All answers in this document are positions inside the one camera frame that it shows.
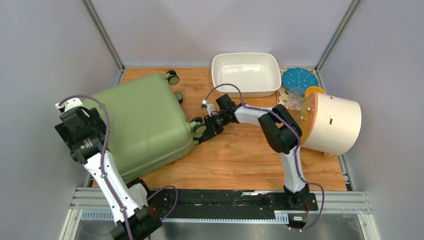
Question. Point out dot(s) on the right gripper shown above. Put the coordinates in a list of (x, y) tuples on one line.
[(211, 130)]

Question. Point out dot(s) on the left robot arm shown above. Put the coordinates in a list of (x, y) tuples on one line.
[(86, 134)]

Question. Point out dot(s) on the white plastic tub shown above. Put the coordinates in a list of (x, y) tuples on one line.
[(254, 74)]

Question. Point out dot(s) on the transparent orange disc lid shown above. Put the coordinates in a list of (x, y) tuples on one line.
[(307, 115)]

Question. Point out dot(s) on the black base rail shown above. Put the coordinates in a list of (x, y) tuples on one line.
[(217, 204)]

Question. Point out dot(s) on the cream cylindrical container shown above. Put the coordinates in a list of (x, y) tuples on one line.
[(337, 125)]

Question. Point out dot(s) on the yellow bowl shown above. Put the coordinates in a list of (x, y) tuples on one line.
[(314, 89)]

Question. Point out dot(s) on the floral placemat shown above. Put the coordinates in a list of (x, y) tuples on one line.
[(282, 93)]

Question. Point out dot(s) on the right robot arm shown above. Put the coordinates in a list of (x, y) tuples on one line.
[(281, 131)]

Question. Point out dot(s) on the clear drinking glass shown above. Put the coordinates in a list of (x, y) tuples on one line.
[(296, 98)]

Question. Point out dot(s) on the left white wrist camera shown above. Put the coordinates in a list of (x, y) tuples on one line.
[(69, 104)]

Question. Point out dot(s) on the blue dotted plate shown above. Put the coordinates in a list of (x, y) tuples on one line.
[(297, 77)]

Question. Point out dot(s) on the green hard-shell suitcase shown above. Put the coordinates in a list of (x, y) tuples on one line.
[(148, 127)]

